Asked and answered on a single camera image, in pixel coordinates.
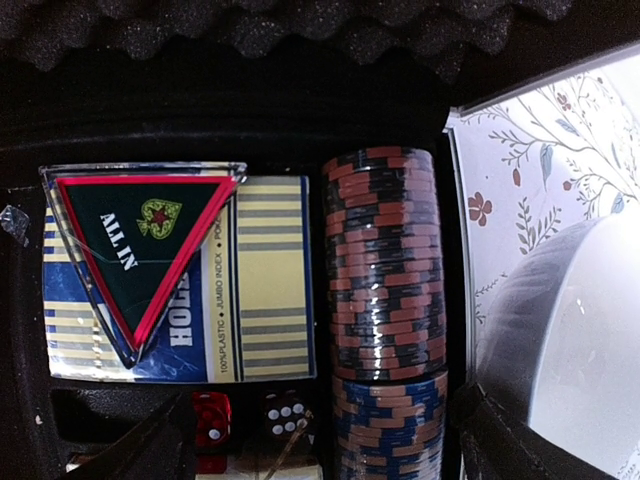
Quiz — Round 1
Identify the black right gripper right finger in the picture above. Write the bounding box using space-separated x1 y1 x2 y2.
452 383 611 480

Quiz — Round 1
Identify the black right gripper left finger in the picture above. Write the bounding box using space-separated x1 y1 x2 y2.
62 394 195 479

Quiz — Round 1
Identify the red die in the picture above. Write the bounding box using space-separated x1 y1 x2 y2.
263 390 317 441
192 392 232 451

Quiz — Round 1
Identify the aluminium poker set case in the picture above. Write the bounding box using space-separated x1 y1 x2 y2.
1 1 639 479

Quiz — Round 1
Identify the blue brown poker chip row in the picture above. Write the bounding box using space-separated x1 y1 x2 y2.
332 369 448 479

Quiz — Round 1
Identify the white ceramic bowl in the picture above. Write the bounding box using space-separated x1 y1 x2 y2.
477 213 639 479

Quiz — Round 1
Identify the triangular all in button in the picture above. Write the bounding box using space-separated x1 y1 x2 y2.
39 161 247 368

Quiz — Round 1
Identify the row of poker chips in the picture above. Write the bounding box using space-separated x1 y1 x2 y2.
322 146 446 382

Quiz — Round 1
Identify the gold playing card deck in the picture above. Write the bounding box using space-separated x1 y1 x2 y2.
235 176 316 381

